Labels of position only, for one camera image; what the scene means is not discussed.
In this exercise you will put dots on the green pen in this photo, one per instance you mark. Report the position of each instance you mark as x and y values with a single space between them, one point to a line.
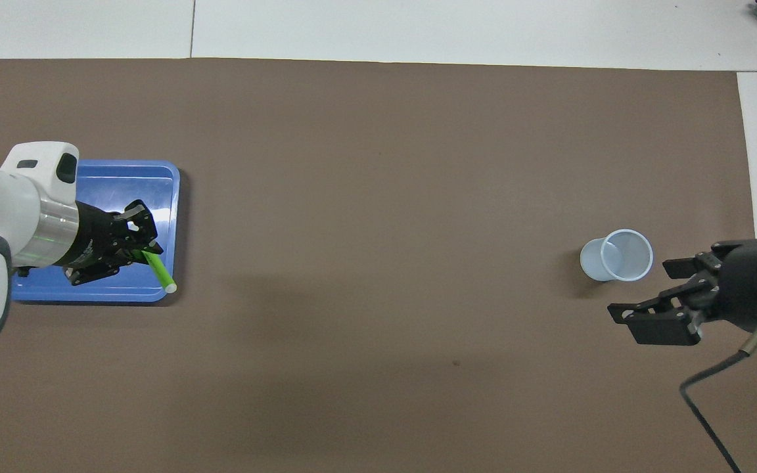
161 272

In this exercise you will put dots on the brown table mat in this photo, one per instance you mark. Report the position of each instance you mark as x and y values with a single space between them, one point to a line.
378 197

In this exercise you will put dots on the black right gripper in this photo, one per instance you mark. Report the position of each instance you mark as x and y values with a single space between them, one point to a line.
753 282

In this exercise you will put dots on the clear plastic cup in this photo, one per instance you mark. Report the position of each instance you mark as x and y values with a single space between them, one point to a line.
592 259

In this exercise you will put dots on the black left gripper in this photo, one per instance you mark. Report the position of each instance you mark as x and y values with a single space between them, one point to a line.
89 240

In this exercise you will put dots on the blue plastic tray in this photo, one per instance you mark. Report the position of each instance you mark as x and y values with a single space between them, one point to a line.
155 184

